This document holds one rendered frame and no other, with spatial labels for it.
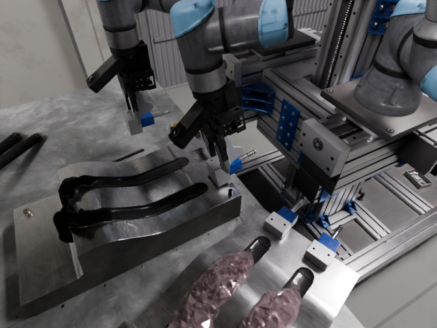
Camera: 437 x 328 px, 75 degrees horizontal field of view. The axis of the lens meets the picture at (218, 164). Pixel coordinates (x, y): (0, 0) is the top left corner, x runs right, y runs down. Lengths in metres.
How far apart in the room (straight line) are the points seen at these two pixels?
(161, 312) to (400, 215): 1.41
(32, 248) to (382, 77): 0.87
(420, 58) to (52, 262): 0.81
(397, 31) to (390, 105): 0.16
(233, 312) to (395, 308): 1.25
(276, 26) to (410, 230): 1.37
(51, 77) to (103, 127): 1.69
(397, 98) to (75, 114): 1.05
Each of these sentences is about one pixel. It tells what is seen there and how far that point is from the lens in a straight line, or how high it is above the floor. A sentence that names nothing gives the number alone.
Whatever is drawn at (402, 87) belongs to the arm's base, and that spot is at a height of 1.11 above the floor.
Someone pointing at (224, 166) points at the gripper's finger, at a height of 0.97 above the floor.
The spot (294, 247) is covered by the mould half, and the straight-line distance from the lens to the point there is 0.68.
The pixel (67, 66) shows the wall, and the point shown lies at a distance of 2.74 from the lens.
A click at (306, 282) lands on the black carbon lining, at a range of 0.66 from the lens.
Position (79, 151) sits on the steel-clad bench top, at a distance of 1.05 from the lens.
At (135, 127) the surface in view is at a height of 0.93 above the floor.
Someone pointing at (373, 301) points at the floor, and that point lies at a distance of 1.69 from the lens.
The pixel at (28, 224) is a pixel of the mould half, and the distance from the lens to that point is 0.82.
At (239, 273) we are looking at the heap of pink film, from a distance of 0.58.
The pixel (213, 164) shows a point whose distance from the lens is 0.69.
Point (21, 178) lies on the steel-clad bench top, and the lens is 1.04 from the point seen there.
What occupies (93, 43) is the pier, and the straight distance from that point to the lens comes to 2.54.
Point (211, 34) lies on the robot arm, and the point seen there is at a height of 1.25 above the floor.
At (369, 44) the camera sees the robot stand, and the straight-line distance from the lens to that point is 1.02.
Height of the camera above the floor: 1.43
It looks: 45 degrees down
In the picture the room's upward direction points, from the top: straight up
